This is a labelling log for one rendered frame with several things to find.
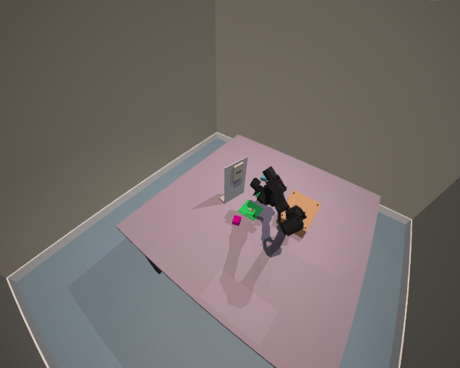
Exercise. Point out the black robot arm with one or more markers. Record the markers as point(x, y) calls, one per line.
point(294, 215)

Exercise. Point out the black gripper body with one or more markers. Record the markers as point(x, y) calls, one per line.
point(255, 184)

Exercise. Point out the magenta cube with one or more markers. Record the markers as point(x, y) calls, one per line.
point(236, 220)

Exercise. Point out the grey panel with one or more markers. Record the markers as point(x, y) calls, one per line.
point(234, 180)

